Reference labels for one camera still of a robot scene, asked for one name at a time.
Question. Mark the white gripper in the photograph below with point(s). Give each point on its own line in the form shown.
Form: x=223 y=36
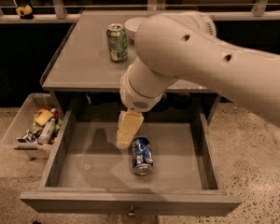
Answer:
x=134 y=97

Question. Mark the blue pepsi can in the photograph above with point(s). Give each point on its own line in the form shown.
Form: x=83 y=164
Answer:
x=142 y=156

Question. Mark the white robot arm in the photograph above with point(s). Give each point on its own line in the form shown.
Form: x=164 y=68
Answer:
x=180 y=46

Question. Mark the open grey top drawer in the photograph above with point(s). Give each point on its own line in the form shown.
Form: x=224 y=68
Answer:
x=87 y=173

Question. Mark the grey cabinet counter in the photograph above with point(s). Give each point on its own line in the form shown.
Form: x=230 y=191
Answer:
x=82 y=67

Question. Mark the green soda can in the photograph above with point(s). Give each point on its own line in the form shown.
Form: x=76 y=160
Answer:
x=117 y=42

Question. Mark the metal drawer knob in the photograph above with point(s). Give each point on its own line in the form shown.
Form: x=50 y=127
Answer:
x=131 y=212

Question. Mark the yellow sponge in bin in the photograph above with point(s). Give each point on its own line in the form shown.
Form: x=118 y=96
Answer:
x=44 y=117

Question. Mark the white bottle in bin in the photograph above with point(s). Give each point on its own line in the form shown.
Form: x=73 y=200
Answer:
x=47 y=132

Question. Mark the clear plastic bin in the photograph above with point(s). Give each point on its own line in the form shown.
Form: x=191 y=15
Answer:
x=23 y=122

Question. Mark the white bowl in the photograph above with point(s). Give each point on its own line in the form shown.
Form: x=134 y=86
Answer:
x=132 y=25

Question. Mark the metal window railing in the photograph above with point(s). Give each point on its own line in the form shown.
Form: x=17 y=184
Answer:
x=68 y=6

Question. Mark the yellow object on ledge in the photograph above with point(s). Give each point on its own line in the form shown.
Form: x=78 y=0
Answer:
x=25 y=12

